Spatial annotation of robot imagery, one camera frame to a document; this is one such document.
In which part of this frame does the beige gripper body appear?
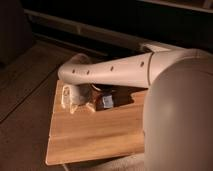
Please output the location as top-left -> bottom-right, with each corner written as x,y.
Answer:
70,84 -> 92,105

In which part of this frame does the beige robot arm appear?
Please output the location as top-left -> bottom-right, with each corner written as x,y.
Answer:
58,49 -> 213,171

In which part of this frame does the small clear bottle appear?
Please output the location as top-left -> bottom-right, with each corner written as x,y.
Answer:
61,85 -> 70,109

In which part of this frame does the wooden board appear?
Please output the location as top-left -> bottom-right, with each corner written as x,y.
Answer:
46,81 -> 147,165

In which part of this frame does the dark chair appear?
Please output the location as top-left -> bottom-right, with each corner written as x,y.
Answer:
0,0 -> 34,65

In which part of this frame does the white window rail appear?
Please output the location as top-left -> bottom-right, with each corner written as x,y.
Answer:
24,9 -> 182,52

